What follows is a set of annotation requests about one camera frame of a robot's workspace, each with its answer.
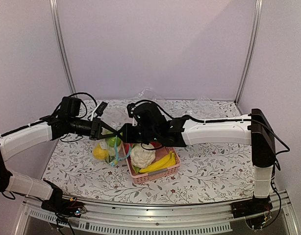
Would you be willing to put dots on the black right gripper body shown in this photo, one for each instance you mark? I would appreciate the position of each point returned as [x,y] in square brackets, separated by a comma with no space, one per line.
[145,136]

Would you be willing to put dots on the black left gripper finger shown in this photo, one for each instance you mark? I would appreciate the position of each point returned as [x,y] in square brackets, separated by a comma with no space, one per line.
[107,136]
[107,130]

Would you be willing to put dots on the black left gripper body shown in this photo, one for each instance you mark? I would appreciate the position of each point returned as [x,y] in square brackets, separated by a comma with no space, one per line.
[96,122]

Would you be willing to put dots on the green toy pear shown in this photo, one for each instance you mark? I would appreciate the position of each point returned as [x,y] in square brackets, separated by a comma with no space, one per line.
[111,142]

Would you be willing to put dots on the clear zip top bag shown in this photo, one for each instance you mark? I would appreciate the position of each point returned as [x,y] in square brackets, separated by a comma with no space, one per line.
[115,117]

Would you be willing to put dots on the yellow toy lemon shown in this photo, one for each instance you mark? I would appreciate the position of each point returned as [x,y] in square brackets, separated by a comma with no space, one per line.
[99,153]

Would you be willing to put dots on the white toy napa cabbage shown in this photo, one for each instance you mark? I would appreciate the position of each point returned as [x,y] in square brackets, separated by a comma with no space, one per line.
[113,152]

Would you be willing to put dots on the white toy cauliflower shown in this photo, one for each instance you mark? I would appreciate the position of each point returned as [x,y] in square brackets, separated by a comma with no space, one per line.
[142,155]

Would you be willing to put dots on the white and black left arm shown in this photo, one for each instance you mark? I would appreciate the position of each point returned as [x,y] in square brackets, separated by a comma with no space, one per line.
[65,119]

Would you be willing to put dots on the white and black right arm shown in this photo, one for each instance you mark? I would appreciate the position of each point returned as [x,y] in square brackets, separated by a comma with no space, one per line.
[252,129]

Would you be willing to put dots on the crumpled clear plastic bag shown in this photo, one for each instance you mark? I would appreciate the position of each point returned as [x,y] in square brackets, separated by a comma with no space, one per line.
[149,94]

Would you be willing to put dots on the red toy fruit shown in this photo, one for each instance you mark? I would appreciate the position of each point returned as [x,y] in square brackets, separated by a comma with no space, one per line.
[127,147]

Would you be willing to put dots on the yellow toy banana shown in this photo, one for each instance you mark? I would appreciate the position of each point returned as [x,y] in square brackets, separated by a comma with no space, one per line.
[166,161]

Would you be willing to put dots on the pink perforated plastic basket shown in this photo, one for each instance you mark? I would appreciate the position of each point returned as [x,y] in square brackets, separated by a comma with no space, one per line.
[160,152]

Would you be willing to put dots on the floral patterned table mat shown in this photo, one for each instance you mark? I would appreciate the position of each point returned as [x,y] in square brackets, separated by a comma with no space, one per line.
[203,173]

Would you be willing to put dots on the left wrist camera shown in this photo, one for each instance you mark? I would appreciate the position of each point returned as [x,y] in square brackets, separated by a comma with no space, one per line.
[100,109]

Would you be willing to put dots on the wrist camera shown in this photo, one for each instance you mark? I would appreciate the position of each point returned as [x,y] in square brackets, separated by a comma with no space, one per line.
[130,110]
[100,109]

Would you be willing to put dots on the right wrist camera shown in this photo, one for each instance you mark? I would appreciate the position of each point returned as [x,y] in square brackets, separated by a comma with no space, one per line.
[130,110]

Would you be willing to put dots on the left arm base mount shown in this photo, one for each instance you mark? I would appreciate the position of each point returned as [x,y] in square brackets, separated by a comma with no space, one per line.
[63,207]

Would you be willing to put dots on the aluminium front frame rail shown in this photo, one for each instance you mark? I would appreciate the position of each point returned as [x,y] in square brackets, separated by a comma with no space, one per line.
[115,218]

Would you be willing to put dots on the aluminium left corner post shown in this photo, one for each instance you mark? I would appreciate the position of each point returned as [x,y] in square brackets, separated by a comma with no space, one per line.
[61,47]

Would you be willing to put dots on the aluminium corner post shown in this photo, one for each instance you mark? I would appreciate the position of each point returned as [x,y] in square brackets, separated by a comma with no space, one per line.
[252,43]
[61,47]

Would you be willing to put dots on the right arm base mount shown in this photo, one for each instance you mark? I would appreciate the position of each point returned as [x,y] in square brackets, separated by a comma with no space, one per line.
[256,211]

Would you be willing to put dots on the aluminium right corner post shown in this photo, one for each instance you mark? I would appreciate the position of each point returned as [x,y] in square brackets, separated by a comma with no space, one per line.
[252,43]

